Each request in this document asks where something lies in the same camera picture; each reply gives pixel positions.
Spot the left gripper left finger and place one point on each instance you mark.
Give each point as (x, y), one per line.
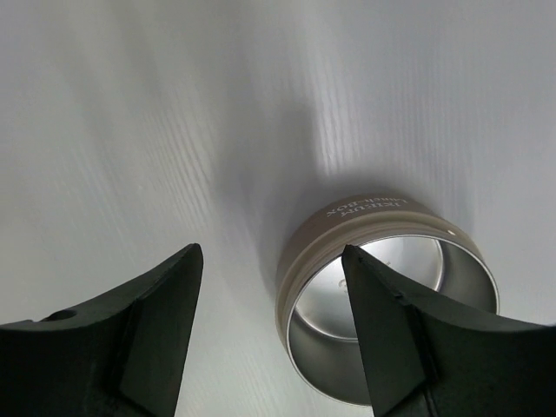
(121, 353)

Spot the round metal lunch box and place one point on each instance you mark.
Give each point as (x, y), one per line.
(313, 312)

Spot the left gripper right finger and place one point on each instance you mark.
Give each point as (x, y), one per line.
(425, 354)

